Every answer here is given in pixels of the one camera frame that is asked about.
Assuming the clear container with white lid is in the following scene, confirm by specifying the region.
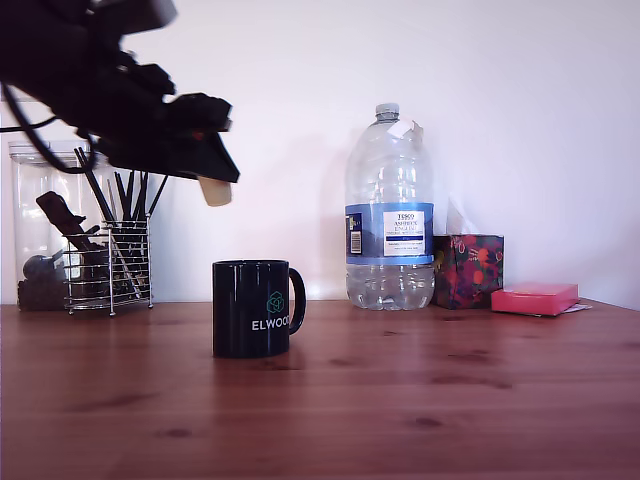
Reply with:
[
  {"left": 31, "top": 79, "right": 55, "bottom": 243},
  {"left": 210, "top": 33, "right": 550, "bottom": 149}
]
[{"left": 7, "top": 140, "right": 110, "bottom": 312}]

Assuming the black Elwood mug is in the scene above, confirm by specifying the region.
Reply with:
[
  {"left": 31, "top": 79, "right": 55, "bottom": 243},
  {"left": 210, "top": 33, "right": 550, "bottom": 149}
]
[{"left": 211, "top": 258, "right": 307, "bottom": 359}]

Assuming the floral tissue box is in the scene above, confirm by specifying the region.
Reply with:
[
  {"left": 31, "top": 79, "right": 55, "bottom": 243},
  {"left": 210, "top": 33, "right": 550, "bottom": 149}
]
[{"left": 432, "top": 233, "right": 506, "bottom": 310}]

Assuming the cream coffee capsule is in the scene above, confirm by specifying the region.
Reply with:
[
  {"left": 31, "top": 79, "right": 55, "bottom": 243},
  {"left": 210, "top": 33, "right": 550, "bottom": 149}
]
[{"left": 196, "top": 173, "right": 234, "bottom": 208}]

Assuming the chrome wire utensil rack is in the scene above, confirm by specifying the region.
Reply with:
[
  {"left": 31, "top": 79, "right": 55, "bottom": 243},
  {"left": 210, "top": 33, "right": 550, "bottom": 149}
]
[{"left": 62, "top": 219, "right": 155, "bottom": 317}]

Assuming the pink flat box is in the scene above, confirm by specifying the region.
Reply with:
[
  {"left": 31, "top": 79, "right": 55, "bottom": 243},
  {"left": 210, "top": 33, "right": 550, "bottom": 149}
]
[{"left": 490, "top": 282, "right": 581, "bottom": 318}]

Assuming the large clear water bottle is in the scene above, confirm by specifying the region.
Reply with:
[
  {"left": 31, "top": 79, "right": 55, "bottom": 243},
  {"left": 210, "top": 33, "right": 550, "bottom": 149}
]
[{"left": 344, "top": 102, "right": 437, "bottom": 312}]

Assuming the black looping cable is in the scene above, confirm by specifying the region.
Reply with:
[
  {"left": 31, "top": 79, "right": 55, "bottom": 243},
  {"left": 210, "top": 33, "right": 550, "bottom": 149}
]
[{"left": 0, "top": 82, "right": 99, "bottom": 175}]

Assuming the black chopstick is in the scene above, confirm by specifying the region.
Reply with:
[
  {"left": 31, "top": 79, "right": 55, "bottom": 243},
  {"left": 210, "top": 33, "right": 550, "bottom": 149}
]
[
  {"left": 133, "top": 170, "right": 147, "bottom": 222},
  {"left": 114, "top": 171, "right": 131, "bottom": 222},
  {"left": 147, "top": 174, "right": 170, "bottom": 220},
  {"left": 82, "top": 152, "right": 120, "bottom": 225},
  {"left": 139, "top": 172, "right": 152, "bottom": 222},
  {"left": 123, "top": 168, "right": 137, "bottom": 222},
  {"left": 74, "top": 147, "right": 112, "bottom": 225}
]

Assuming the thin black camera cable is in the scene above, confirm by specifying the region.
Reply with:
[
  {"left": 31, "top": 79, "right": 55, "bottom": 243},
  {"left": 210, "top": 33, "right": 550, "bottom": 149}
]
[{"left": 0, "top": 114, "right": 59, "bottom": 134}]

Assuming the dark coffee beans heap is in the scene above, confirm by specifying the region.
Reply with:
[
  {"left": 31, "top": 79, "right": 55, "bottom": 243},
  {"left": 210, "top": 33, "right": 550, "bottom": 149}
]
[{"left": 17, "top": 279, "right": 69, "bottom": 312}]

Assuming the white tissue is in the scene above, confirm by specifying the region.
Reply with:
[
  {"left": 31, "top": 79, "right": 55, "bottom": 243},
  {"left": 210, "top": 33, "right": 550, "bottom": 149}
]
[{"left": 446, "top": 192, "right": 484, "bottom": 237}]

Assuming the black kitchen tool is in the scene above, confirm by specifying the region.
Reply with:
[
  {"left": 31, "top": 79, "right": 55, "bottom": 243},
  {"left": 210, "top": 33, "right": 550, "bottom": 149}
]
[{"left": 22, "top": 191, "right": 102, "bottom": 281}]

